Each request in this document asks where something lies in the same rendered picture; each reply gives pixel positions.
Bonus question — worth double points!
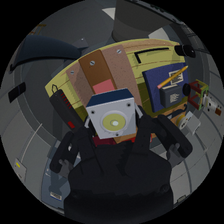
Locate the black hex key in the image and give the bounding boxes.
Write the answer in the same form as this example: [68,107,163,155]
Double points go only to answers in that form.
[134,47,170,64]

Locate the white blue circular level block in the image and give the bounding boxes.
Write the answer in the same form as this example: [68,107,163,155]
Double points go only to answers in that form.
[85,88,138,139]

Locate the red green frame stand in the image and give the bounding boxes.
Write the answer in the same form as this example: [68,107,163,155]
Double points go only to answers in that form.
[187,79,210,111]

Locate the white cylinder with brown end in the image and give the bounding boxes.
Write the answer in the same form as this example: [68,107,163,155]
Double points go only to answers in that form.
[203,96,222,117]

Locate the black torch with red marks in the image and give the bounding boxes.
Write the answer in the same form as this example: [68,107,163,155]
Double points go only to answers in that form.
[49,84,83,130]

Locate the black wall plate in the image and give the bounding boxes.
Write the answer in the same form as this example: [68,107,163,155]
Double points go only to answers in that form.
[8,81,27,104]

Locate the blue notebook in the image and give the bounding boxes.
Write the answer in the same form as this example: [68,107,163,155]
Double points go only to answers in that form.
[142,62,190,113]

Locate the pink pad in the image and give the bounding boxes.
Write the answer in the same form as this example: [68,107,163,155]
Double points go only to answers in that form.
[92,78,118,95]

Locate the yellow pencil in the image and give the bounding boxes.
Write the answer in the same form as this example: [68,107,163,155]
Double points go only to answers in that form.
[157,65,189,89]

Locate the red block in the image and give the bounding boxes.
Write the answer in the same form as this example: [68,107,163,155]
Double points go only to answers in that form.
[92,134,152,146]

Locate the black curled bracket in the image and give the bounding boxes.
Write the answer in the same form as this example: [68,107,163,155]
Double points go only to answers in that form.
[170,103,188,117]

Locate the pink cork board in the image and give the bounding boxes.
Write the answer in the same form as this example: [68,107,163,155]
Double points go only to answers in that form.
[66,44,143,108]

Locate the brown rail strip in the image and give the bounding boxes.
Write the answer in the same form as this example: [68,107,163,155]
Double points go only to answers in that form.
[78,49,118,96]

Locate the white adapter block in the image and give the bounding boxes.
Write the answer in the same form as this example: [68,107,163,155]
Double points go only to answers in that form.
[185,111,201,136]

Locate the black eyepiece cylinder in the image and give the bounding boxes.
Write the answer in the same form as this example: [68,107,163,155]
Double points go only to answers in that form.
[174,44,196,58]

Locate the white yellow spool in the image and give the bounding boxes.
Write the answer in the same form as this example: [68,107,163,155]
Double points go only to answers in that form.
[175,114,191,130]

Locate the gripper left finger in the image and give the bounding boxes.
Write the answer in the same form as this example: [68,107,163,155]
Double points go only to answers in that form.
[49,117,105,178]

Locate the grey wall box yellow label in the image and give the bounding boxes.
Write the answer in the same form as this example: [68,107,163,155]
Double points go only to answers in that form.
[13,158,28,183]

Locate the grey blue cabinet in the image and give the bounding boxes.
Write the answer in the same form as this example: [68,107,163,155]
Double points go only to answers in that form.
[41,139,83,211]

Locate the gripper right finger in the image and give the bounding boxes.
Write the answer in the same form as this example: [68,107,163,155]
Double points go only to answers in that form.
[131,104,193,165]

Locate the wooden stool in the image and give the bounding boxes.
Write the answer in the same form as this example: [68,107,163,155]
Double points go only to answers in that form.
[28,23,47,36]

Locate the black round cap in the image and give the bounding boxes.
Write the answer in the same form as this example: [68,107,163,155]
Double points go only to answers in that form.
[182,83,192,97]

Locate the dark blue cover sheet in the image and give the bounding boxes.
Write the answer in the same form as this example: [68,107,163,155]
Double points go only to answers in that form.
[9,34,83,72]

